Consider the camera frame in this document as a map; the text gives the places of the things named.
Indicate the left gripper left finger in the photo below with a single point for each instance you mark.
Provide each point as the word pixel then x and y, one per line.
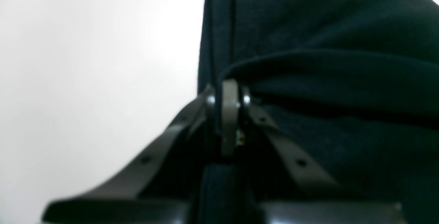
pixel 157 187

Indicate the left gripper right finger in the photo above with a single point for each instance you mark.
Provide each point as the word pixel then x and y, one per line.
pixel 328 202

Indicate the black graphic t-shirt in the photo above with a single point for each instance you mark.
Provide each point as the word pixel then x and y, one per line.
pixel 354 82

